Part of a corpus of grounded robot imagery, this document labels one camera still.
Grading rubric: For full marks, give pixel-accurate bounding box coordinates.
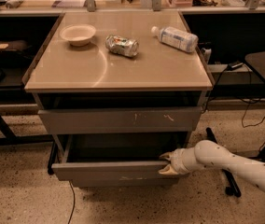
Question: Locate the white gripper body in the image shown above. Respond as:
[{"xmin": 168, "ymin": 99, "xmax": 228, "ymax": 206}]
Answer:
[{"xmin": 171, "ymin": 147, "xmax": 204, "ymax": 175}]

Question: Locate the grey drawer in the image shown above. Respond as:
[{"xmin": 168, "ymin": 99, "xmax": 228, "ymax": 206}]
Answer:
[
  {"xmin": 38, "ymin": 107, "xmax": 201, "ymax": 134},
  {"xmin": 52, "ymin": 132, "xmax": 187, "ymax": 182},
  {"xmin": 72, "ymin": 178, "xmax": 179, "ymax": 188}
]

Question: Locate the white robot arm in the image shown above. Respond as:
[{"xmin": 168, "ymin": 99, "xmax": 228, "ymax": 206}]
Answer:
[{"xmin": 159, "ymin": 140, "xmax": 265, "ymax": 192}]

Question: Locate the grey top drawer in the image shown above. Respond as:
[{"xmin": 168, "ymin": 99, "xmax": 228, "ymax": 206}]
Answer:
[{"xmin": 38, "ymin": 107, "xmax": 201, "ymax": 134}]

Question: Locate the grey bottom drawer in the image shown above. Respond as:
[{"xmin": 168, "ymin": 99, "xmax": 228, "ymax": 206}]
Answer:
[{"xmin": 72, "ymin": 178, "xmax": 179, "ymax": 188}]

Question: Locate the grey drawer cabinet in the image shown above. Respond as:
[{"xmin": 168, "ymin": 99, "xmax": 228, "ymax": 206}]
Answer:
[{"xmin": 21, "ymin": 10, "xmax": 215, "ymax": 189}]

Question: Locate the black floor stand leg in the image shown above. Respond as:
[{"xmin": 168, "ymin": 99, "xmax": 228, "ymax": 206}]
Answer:
[{"xmin": 206, "ymin": 128, "xmax": 242, "ymax": 198}]

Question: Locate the black power adapter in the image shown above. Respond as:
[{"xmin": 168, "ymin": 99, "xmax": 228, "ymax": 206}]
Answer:
[{"xmin": 227, "ymin": 61, "xmax": 244, "ymax": 71}]

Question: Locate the clear plastic water bottle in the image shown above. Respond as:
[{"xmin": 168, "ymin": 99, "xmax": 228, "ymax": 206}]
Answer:
[{"xmin": 151, "ymin": 26, "xmax": 199, "ymax": 53}]

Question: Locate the black table leg left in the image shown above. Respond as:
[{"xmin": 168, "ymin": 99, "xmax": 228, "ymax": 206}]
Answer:
[{"xmin": 48, "ymin": 142, "xmax": 58, "ymax": 175}]

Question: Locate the crushed silver soda can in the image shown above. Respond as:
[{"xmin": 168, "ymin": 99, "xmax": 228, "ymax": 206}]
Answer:
[{"xmin": 105, "ymin": 35, "xmax": 139, "ymax": 58}]

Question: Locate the white paper bowl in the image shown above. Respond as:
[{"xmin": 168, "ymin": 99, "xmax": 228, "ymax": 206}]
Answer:
[{"xmin": 60, "ymin": 24, "xmax": 96, "ymax": 47}]

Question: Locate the black floor cable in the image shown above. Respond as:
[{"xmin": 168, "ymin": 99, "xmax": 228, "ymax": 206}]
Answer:
[{"xmin": 66, "ymin": 180, "xmax": 77, "ymax": 224}]

